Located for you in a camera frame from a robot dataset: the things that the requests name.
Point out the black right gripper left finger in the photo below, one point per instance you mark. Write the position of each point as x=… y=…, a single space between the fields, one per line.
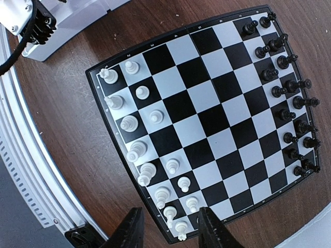
x=130 y=232

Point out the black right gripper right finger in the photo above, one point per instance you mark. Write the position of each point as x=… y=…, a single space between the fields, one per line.
x=212 y=232

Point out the white rook corner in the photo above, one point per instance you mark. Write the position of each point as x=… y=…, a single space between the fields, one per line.
x=181 y=228

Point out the black white chess board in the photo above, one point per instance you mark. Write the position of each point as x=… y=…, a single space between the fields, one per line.
x=186 y=70

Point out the white knight chess piece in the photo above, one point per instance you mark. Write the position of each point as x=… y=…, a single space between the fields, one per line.
x=115 y=102

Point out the white plastic compartment tray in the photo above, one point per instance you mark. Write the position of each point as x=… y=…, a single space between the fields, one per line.
x=71 y=18

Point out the eleventh white chess pawn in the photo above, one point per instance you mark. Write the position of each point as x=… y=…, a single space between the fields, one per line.
x=172 y=166

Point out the row of black chess pieces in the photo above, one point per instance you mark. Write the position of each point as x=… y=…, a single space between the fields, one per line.
x=267 y=110

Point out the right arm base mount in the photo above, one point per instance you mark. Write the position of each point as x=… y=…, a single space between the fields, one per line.
x=84 y=236

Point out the front aluminium rail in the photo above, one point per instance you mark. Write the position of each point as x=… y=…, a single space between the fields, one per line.
x=37 y=204

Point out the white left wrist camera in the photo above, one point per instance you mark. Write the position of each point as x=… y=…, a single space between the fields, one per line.
x=16 y=16

